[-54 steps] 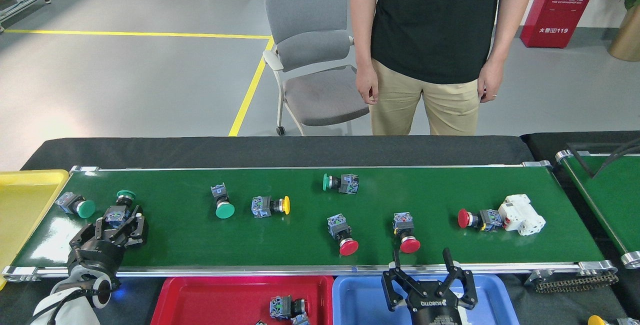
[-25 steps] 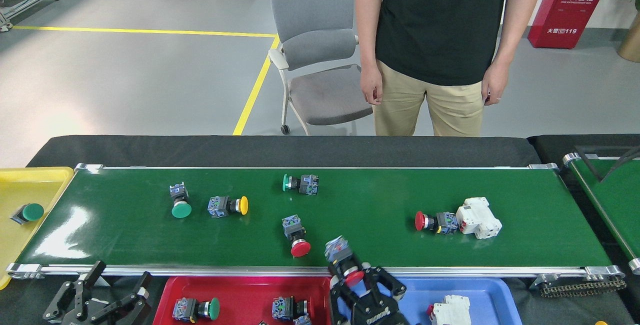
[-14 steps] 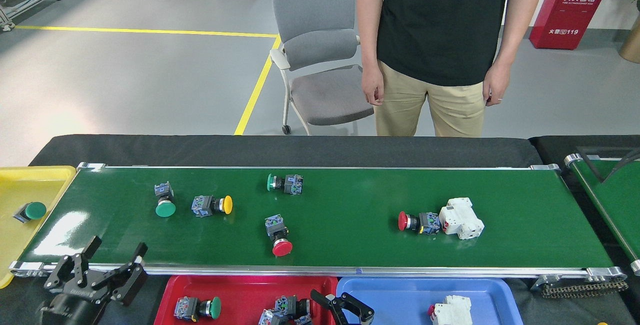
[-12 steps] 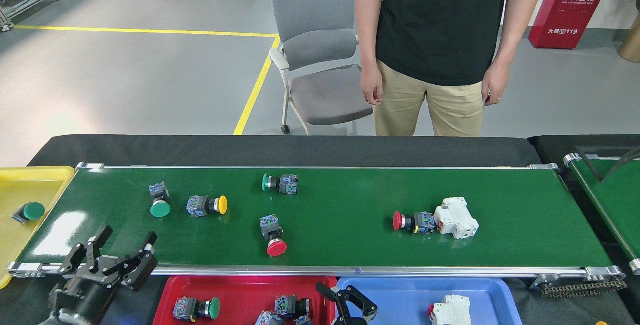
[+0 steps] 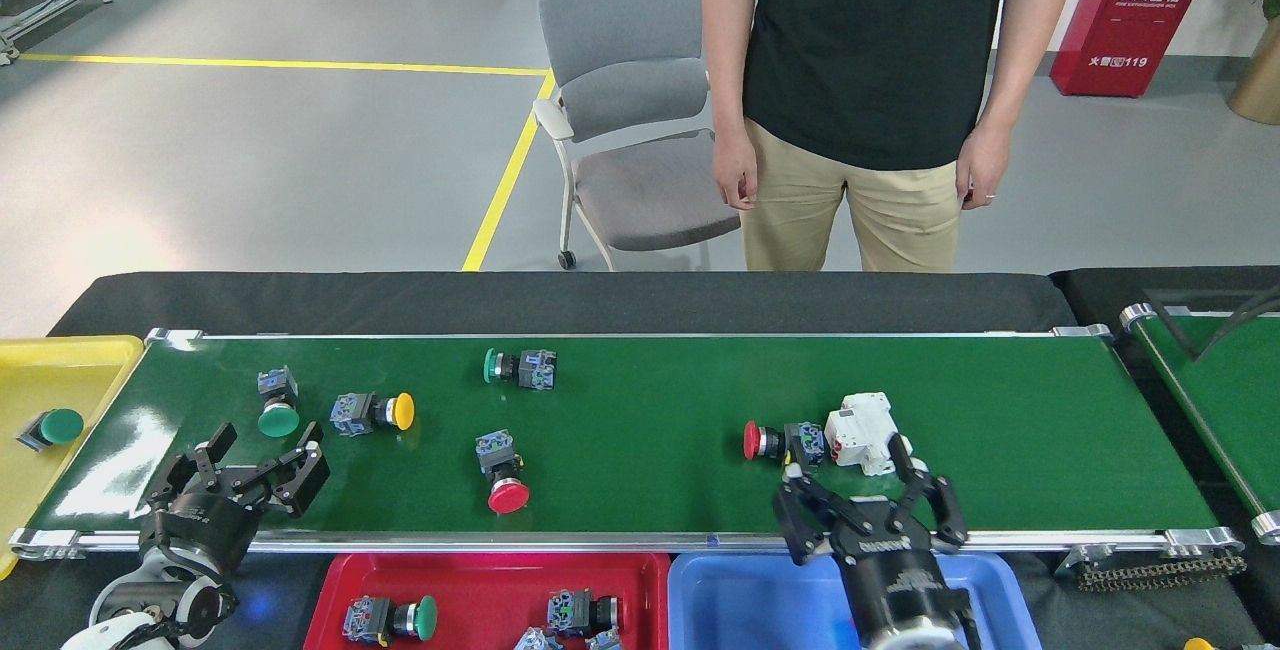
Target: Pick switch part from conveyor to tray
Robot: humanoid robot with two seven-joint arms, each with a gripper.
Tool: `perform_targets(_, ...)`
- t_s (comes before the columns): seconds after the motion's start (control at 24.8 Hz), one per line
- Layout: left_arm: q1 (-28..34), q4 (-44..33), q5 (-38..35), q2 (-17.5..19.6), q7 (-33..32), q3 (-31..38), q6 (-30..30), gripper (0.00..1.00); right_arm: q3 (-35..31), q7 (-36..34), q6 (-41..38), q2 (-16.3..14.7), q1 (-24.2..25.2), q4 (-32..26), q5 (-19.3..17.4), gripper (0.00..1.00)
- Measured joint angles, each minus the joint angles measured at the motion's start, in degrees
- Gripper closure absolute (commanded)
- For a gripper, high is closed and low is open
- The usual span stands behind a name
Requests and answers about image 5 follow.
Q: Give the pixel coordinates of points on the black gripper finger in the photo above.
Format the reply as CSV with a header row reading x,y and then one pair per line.
x,y
295,480
945,515
195,480
805,525

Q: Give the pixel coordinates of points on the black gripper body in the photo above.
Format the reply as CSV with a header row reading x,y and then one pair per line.
x,y
895,580
195,535

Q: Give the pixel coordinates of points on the green mushroom push button switch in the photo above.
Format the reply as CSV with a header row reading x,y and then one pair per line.
x,y
60,426
365,621
278,421
605,642
537,369

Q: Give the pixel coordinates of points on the white circuit breaker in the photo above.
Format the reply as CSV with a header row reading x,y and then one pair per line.
x,y
858,435

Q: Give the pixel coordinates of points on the yellow mushroom push button switch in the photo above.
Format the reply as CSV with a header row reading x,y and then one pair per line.
x,y
403,411

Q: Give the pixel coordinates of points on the person's right forearm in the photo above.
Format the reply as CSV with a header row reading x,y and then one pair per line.
x,y
730,60

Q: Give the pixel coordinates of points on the person's left forearm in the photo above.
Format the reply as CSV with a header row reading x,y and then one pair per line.
x,y
1015,60

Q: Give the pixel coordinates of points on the blue plastic tray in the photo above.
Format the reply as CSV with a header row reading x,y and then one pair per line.
x,y
750,600

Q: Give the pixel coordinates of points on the yellow plastic tray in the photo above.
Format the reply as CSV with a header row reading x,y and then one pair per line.
x,y
40,370

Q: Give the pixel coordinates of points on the green conveyor belt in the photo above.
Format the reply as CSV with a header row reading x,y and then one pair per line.
x,y
1225,400
650,400

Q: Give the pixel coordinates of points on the red plastic tray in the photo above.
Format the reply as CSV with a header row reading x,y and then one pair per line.
x,y
480,590

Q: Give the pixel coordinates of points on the person's left hand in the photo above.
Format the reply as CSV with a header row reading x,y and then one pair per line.
x,y
985,165

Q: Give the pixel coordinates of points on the person's right hand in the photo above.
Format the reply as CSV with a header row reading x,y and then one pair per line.
x,y
735,165

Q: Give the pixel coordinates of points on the person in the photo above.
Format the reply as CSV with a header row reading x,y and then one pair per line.
x,y
870,50

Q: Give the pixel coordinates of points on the red fire extinguisher cabinet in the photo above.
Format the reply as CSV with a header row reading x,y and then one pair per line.
x,y
1130,30

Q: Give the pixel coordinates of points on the grey office chair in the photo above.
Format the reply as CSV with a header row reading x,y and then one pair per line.
x,y
620,25

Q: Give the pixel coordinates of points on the potted plant in gold pot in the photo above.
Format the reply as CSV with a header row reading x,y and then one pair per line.
x,y
1260,80

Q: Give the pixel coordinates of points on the black guide frame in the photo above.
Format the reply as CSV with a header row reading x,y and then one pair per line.
x,y
1198,354

